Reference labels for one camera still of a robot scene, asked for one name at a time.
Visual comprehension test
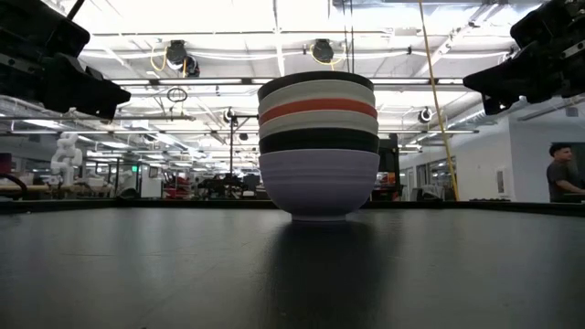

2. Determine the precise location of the red bowl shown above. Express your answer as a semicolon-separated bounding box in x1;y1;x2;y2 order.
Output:
258;98;379;127

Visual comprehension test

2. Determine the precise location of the purple bowl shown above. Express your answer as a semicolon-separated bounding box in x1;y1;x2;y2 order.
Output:
258;148;381;223

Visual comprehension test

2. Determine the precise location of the black cabinet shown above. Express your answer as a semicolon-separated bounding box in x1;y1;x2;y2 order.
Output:
378;134;401;202

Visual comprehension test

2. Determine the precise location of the person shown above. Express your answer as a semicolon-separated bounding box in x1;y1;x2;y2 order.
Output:
546;142;585;204

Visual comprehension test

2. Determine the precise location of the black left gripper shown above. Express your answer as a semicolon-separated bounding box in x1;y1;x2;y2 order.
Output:
0;0;133;121

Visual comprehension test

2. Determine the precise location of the yellow cable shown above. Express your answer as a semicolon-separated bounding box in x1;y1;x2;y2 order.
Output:
418;0;460;202

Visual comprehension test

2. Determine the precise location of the black bowl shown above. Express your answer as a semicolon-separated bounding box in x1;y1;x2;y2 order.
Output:
258;127;380;155
257;70;375;101

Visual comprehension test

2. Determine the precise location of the black power cable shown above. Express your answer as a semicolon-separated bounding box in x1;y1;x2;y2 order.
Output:
342;0;356;74

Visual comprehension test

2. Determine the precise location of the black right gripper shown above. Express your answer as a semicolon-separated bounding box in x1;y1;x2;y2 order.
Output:
463;0;585;116

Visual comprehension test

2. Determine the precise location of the black aluminium table frame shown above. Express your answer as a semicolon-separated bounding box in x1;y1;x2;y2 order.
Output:
0;196;585;218

